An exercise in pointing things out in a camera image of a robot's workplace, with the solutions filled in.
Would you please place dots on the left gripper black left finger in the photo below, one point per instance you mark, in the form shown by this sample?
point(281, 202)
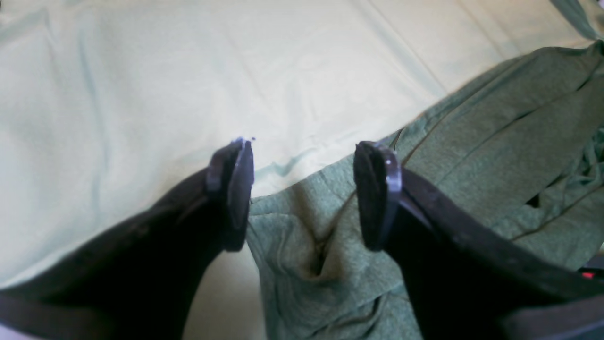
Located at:
point(137, 280)

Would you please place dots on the green long-sleeve T-shirt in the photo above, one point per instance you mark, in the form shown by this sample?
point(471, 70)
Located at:
point(519, 148)

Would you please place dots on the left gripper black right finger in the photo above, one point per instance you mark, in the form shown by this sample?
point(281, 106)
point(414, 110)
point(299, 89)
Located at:
point(465, 282)

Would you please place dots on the light green table cloth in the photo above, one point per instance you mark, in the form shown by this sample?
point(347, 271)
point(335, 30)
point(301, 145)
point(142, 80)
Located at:
point(107, 105)

